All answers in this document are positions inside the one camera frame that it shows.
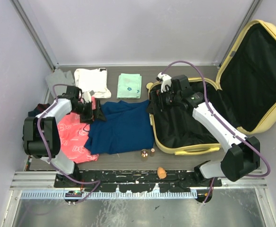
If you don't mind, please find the white folded garment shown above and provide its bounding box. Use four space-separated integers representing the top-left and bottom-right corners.
74 68 111 99

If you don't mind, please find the mint green cartoon cloth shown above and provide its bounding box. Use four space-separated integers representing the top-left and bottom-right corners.
117 73 142 99

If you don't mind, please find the blue shirt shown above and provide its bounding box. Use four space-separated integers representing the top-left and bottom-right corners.
84 100 154 155

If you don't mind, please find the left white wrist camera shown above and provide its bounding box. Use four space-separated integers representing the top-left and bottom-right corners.
82 90 95 104

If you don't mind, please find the small brown bottle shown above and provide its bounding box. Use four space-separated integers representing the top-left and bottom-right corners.
150 148 155 157

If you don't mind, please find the dark navy crumpled garment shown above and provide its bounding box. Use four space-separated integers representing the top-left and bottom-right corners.
22 103 50 144

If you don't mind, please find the pink patterned garment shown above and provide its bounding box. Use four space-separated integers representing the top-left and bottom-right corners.
57 96 100 164

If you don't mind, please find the orange egg-shaped sponge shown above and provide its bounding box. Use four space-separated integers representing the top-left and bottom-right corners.
157 167 167 179

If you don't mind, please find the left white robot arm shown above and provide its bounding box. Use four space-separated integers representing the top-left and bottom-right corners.
23 85 106 187

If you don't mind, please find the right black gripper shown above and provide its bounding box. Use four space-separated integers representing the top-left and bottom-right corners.
145 86 181 115

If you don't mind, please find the aluminium frame rail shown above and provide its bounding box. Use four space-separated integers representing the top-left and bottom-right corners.
10 170 267 203

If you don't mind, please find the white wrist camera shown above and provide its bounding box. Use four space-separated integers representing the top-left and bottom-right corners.
82 90 95 104
156 72 172 93

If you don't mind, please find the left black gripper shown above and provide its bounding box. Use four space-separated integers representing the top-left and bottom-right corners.
71 99 105 124

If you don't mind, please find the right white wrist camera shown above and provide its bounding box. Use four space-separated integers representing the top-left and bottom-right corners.
156 72 172 93

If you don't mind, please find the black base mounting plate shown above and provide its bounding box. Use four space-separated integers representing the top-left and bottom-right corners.
54 169 223 192

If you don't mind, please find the grey folded garment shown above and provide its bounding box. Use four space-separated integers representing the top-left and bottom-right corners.
45 69 75 97

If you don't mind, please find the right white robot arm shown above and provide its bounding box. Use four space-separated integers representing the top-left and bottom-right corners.
150 73 260 186

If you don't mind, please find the copper round bottle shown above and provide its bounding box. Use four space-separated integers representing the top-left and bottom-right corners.
141 149 148 161

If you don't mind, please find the yellow open suitcase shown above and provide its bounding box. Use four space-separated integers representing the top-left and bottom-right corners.
149 20 276 155

